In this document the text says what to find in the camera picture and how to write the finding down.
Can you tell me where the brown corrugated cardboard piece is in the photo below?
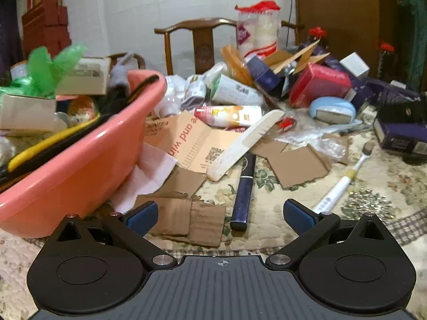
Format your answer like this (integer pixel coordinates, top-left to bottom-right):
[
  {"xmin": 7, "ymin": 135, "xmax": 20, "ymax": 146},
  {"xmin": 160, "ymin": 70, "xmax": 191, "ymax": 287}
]
[{"xmin": 251, "ymin": 140, "xmax": 331, "ymax": 189}]

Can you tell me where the white plastic comb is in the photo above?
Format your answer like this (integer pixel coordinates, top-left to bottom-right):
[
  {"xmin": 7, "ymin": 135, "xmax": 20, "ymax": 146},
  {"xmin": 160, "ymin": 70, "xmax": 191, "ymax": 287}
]
[{"xmin": 206, "ymin": 109, "xmax": 284, "ymax": 182}]

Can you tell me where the light blue oval case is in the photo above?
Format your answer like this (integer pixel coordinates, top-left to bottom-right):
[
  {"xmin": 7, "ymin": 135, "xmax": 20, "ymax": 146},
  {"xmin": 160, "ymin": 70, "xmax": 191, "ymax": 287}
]
[{"xmin": 309, "ymin": 97, "xmax": 356, "ymax": 124}]

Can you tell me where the white electric toothbrush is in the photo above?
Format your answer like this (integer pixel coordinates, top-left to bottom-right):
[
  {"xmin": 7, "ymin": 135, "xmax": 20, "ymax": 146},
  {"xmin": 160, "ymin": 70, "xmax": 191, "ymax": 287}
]
[{"xmin": 313, "ymin": 141, "xmax": 374, "ymax": 214}]

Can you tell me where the pile of silver pins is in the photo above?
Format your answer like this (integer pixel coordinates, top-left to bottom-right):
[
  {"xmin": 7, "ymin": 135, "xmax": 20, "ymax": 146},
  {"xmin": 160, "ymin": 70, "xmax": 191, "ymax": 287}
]
[{"xmin": 341, "ymin": 188, "xmax": 397, "ymax": 224}]

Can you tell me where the pink plastic basin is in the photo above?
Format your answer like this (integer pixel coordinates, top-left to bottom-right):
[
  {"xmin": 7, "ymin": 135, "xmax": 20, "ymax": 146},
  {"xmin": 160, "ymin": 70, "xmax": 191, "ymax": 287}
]
[{"xmin": 1, "ymin": 74, "xmax": 167, "ymax": 238}]

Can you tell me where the white tissue paper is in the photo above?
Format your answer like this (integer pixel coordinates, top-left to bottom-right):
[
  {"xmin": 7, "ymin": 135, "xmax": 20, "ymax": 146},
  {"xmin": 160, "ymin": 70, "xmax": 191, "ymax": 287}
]
[{"xmin": 110, "ymin": 142, "xmax": 177, "ymax": 214}]

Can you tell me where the dark blue tube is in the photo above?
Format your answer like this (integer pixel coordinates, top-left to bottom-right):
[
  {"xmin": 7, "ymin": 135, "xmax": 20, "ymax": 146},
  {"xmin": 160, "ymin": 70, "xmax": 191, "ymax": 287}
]
[{"xmin": 230, "ymin": 153, "xmax": 256, "ymax": 232}]

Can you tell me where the folded cardboard piece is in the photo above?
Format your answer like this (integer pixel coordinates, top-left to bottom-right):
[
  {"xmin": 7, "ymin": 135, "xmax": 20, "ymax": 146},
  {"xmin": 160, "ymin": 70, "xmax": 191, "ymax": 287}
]
[{"xmin": 133, "ymin": 195, "xmax": 227, "ymax": 248}]

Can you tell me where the printed brown cardboard sheet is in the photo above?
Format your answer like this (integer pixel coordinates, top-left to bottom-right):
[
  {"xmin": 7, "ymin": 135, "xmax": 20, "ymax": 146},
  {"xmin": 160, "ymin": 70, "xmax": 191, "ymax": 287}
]
[{"xmin": 144, "ymin": 113, "xmax": 240, "ymax": 173}]

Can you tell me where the small red lighter box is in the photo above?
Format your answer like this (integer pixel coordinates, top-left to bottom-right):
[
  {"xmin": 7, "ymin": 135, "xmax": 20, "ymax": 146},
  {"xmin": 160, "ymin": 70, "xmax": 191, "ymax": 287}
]
[{"xmin": 276, "ymin": 117, "xmax": 297, "ymax": 132}]

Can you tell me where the dark purple box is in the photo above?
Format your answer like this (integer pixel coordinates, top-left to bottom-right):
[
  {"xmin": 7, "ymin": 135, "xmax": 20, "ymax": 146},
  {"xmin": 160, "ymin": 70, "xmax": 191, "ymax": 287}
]
[{"xmin": 373, "ymin": 101, "xmax": 426, "ymax": 158}]

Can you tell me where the orange white squeeze tube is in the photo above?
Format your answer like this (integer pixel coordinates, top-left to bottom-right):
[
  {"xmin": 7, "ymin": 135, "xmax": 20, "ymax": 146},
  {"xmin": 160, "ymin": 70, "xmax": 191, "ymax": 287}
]
[{"xmin": 191, "ymin": 106, "xmax": 263, "ymax": 128}]

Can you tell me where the red cardboard box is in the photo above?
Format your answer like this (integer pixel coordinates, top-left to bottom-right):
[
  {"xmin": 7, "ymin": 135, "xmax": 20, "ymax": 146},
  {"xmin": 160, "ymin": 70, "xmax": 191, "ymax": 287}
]
[{"xmin": 289, "ymin": 64, "xmax": 352, "ymax": 108}]

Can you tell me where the small navy blue box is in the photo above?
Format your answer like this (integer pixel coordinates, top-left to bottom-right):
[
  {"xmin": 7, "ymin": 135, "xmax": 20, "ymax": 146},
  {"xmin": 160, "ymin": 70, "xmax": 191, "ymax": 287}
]
[{"xmin": 246, "ymin": 56, "xmax": 282, "ymax": 97}]

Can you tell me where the white box in basin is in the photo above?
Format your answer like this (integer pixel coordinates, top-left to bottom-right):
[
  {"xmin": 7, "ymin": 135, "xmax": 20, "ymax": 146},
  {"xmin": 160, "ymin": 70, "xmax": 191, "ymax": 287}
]
[{"xmin": 55, "ymin": 57, "xmax": 111, "ymax": 95}]

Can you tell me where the white printed pouch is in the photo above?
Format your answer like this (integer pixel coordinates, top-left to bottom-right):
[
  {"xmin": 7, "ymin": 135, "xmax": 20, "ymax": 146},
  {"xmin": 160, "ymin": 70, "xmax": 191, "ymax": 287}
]
[{"xmin": 210, "ymin": 74, "xmax": 265, "ymax": 106}]

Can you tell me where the small white box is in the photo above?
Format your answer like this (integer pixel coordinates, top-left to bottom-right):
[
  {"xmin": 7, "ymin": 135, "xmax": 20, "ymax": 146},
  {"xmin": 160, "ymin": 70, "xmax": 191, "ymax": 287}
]
[{"xmin": 339, "ymin": 52, "xmax": 370, "ymax": 79}]

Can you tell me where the orange noodle packet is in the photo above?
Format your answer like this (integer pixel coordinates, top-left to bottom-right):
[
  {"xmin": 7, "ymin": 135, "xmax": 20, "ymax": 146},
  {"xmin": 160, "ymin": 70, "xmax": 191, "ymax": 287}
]
[{"xmin": 221, "ymin": 44, "xmax": 254, "ymax": 87}]

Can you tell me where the tan open cardboard carton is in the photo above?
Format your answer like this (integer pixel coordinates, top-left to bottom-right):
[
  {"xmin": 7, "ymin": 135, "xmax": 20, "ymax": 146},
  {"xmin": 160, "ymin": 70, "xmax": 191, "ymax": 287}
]
[{"xmin": 263, "ymin": 41, "xmax": 330, "ymax": 74}]

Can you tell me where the straight back wooden chair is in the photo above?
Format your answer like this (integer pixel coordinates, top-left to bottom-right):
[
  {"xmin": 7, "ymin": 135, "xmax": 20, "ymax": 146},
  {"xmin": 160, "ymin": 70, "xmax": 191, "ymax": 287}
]
[{"xmin": 153, "ymin": 17, "xmax": 306, "ymax": 76}]

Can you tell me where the paper cups plastic bag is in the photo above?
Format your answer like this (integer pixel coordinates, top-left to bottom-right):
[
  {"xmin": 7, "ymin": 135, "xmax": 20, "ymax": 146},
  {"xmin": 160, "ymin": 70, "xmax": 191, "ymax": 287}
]
[{"xmin": 235, "ymin": 0, "xmax": 281, "ymax": 59}]

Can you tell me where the stack of red boxes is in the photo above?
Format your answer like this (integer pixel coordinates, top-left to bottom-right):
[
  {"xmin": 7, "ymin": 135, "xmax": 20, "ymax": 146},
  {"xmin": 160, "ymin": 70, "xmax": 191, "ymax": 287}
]
[{"xmin": 21, "ymin": 0, "xmax": 72, "ymax": 59}]

